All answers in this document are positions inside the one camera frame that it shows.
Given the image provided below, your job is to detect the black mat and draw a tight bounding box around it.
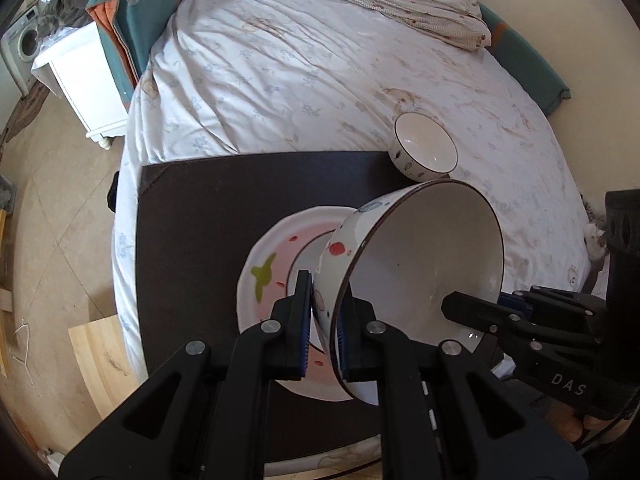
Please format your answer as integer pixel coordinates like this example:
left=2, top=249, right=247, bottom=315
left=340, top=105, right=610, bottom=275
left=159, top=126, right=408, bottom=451
left=136, top=150, right=507, bottom=463

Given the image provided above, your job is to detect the white washing machine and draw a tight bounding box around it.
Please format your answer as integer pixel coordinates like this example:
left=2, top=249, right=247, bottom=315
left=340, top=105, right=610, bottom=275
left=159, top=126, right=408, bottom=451
left=0, top=7, right=44, bottom=97

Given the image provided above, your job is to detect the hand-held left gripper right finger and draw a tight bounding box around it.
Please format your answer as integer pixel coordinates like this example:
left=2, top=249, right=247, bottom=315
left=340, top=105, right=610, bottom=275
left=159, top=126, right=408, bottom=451
left=335, top=286, right=584, bottom=480

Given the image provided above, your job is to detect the pink strawberry plate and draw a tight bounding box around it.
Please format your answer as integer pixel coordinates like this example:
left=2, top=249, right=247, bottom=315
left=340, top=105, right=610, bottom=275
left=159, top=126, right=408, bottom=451
left=236, top=205, right=382, bottom=402

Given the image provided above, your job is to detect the teal and orange quilt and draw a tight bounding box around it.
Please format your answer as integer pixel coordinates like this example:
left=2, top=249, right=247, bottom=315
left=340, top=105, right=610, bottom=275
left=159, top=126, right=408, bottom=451
left=42, top=0, right=207, bottom=92

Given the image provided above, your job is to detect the large white fish-print bowl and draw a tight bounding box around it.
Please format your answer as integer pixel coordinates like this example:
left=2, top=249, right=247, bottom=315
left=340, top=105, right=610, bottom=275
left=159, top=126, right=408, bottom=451
left=312, top=178, right=505, bottom=406

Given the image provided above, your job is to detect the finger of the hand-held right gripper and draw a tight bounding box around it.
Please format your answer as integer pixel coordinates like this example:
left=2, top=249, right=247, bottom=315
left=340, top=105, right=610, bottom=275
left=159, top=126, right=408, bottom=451
left=441, top=290, right=532, bottom=347
left=496, top=286, right=552, bottom=315

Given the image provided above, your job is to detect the white crumpled cloth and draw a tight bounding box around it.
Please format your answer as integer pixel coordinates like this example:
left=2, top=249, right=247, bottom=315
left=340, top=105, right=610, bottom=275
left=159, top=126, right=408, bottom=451
left=584, top=202, right=609, bottom=262

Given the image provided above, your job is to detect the person's right hand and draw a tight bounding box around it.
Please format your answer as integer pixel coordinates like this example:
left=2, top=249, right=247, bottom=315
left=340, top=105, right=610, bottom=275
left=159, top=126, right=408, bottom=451
left=546, top=402, right=610, bottom=445

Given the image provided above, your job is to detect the light wooden board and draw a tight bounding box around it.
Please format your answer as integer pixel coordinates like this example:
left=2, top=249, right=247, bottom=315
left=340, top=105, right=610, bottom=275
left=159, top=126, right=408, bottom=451
left=67, top=314, right=147, bottom=422

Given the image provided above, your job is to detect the teal padded bed frame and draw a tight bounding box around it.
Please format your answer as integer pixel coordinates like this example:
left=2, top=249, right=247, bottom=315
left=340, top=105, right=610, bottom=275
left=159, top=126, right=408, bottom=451
left=479, top=2, right=572, bottom=117

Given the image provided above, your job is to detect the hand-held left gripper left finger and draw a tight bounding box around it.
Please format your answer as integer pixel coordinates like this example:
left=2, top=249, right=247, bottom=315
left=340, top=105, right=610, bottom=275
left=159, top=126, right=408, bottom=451
left=60, top=270, right=314, bottom=480

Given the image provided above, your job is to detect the white nightstand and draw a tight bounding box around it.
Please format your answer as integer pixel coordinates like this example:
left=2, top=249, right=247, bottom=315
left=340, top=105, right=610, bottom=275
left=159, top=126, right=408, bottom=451
left=31, top=21, right=133, bottom=151

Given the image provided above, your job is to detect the patterned floor rug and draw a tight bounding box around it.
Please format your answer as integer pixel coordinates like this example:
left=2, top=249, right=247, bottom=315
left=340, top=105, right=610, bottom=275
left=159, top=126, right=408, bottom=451
left=0, top=82, right=49, bottom=147

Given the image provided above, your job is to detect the bed with floral sheet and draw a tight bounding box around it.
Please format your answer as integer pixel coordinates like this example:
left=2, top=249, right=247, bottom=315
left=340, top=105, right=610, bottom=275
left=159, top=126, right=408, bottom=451
left=112, top=0, right=594, bottom=480

